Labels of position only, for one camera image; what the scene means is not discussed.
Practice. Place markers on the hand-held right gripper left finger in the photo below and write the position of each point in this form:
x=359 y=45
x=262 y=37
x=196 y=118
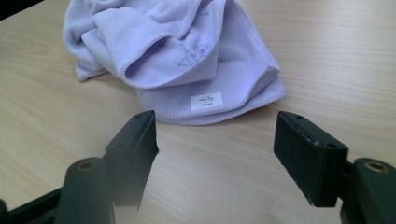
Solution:
x=134 y=155

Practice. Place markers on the lavender printed towel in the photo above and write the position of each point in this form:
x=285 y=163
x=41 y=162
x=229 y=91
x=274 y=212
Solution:
x=199 y=53

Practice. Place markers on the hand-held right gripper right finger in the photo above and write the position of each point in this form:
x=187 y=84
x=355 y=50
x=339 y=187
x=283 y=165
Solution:
x=308 y=161

